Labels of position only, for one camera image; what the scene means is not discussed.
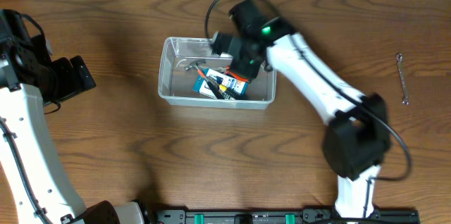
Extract red handled pliers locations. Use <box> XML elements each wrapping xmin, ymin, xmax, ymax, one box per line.
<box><xmin>218</xmin><ymin>66</ymin><xmax>250</xmax><ymax>83</ymax></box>

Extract blue white screwdriver box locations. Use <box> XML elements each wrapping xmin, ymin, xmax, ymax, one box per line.
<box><xmin>192</xmin><ymin>68</ymin><xmax>249</xmax><ymax>101</ymax></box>

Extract small hammer orange black handle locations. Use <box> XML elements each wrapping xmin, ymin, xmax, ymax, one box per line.
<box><xmin>185</xmin><ymin>59</ymin><xmax>224</xmax><ymax>99</ymax></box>

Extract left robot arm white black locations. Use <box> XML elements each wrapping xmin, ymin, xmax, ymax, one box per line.
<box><xmin>1</xmin><ymin>9</ymin><xmax>149</xmax><ymax>224</ymax></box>

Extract black mounting rail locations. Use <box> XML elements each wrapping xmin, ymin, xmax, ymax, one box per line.
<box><xmin>154</xmin><ymin>207</ymin><xmax>421</xmax><ymax>224</ymax></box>

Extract black yellow precision screwdriver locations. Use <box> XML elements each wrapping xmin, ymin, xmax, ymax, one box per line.
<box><xmin>208</xmin><ymin>77</ymin><xmax>248</xmax><ymax>100</ymax></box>

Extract silver wrench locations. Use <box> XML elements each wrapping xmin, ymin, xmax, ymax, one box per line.
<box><xmin>396</xmin><ymin>53</ymin><xmax>409</xmax><ymax>106</ymax></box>

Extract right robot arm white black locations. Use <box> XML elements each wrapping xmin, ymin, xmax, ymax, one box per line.
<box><xmin>226</xmin><ymin>0</ymin><xmax>390</xmax><ymax>218</ymax></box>

